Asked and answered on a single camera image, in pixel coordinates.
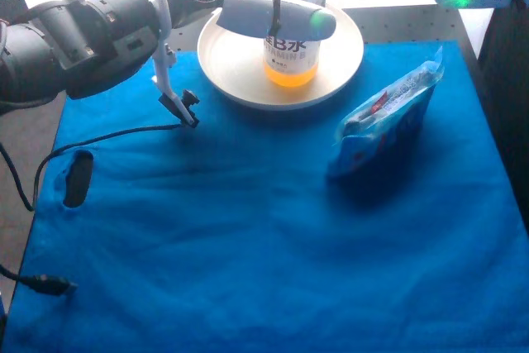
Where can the orange vitamin drink bottle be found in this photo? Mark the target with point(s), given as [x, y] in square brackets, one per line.
[289, 68]

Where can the small blue plastic object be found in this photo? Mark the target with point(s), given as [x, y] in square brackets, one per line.
[384, 130]

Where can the white round plate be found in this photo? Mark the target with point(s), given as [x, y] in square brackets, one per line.
[231, 76]

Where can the blue cloth bag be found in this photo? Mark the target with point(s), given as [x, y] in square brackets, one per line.
[206, 245]

